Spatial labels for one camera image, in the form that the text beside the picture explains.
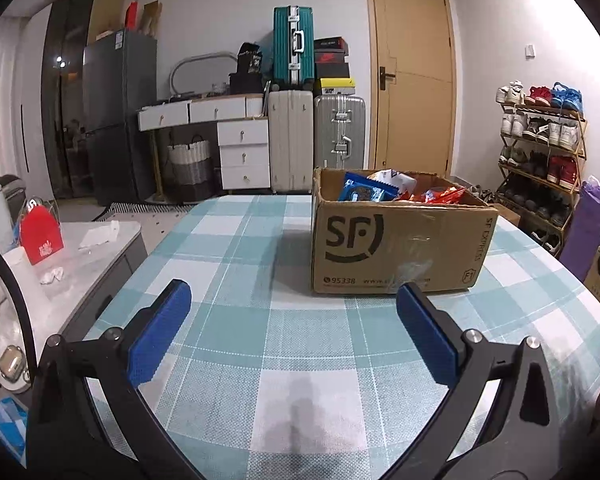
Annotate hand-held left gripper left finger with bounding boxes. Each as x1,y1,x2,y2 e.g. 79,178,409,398
27,278,206,480

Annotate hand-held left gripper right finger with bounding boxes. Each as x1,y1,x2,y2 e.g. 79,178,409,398
380,282,563,480

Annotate brown cardboard box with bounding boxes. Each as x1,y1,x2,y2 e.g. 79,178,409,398
311,166,499,295

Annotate purple bag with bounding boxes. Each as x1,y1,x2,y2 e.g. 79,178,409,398
559,176,600,273

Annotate printed brown carton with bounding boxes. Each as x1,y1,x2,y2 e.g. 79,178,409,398
584,247,600,311

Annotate wooden shoe rack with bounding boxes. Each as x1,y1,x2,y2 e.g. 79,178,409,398
495,80,588,256

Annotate small brown carton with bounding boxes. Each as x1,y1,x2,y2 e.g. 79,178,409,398
492,204,522,228

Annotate white tissue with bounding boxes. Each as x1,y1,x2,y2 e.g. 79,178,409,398
77,220,121,251

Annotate rows of sneakers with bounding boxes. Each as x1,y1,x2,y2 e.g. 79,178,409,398
496,80,583,253

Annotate striped edge rug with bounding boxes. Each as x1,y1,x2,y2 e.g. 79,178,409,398
92,201,196,223

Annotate pile of dark shoes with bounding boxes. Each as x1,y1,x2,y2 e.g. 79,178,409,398
450,175,498,206

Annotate beige earbud case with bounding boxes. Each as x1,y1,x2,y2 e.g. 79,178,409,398
0,342,31,381

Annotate red gift bag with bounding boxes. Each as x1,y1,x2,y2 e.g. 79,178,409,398
19,199,64,266

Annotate white red-label snack packet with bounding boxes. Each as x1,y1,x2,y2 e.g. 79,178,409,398
367,168,418,195

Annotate blue cookie packet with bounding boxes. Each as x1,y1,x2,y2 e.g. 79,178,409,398
339,171,400,203

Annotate woven laundry basket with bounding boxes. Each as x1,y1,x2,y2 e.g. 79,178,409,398
167,135,216,201

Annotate blue white tissue pack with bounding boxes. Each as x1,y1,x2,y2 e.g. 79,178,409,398
0,395,28,463

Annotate white drawer desk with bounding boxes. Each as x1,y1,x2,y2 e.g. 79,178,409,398
137,95,272,203

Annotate wooden door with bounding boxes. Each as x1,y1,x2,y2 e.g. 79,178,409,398
364,0,456,176

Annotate grey refrigerator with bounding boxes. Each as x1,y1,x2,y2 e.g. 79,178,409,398
82,29,158,206

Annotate silver suitcase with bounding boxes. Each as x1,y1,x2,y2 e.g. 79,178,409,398
313,94,367,171

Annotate beige suitcase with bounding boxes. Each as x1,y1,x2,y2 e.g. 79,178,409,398
267,90,315,195

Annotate dark glass cabinet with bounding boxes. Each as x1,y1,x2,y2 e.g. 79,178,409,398
41,0,101,200

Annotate black storage box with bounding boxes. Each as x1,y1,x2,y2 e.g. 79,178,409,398
229,72,271,95

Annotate white wardrobe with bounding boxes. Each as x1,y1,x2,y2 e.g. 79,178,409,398
0,7,56,191

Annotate dark shoe box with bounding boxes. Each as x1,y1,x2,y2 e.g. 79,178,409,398
315,61,352,81

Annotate black numbered box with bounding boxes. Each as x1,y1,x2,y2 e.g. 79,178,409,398
237,42,263,75

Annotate brown paper bag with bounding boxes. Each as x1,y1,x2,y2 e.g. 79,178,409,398
141,0,163,38

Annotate teal suitcase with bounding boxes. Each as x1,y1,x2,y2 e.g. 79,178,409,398
272,5,315,86

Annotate tall flat cardboard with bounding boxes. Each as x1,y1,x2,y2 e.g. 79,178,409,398
87,0,127,43

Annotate black cable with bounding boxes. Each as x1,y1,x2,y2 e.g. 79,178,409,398
0,230,40,386

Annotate oval metal frame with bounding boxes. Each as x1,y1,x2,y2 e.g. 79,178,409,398
171,51,238,96

